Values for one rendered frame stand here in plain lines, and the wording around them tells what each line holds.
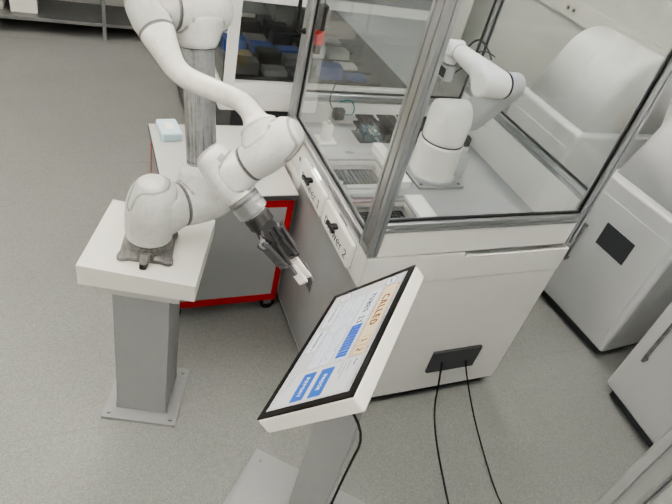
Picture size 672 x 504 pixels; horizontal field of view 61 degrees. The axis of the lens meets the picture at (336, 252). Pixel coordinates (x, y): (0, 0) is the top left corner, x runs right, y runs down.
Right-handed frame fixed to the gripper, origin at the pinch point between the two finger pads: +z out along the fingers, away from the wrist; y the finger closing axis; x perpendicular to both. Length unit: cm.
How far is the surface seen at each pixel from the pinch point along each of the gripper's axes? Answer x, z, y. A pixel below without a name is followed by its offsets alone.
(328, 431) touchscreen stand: 10.1, 39.9, -20.5
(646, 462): -76, 28, -59
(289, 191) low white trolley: 48, -6, 88
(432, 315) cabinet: 11, 66, 66
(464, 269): -11, 52, 69
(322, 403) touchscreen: -14.4, 17.0, -39.2
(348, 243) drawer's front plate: 12, 15, 48
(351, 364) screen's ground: -18.1, 17.0, -27.7
